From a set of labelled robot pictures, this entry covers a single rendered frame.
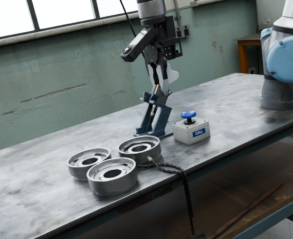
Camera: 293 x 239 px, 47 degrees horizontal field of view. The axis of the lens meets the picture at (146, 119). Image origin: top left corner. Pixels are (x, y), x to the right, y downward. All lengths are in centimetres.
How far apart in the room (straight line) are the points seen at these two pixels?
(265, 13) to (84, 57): 158
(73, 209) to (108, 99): 187
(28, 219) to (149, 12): 57
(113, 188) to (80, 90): 179
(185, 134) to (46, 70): 163
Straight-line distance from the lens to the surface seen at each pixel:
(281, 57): 86
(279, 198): 108
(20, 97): 234
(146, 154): 77
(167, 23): 94
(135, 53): 88
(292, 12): 89
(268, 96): 105
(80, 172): 77
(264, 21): 313
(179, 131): 87
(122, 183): 68
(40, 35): 226
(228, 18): 310
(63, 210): 70
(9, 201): 82
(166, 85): 92
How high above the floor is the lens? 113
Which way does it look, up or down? 17 degrees down
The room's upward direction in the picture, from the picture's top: 11 degrees counter-clockwise
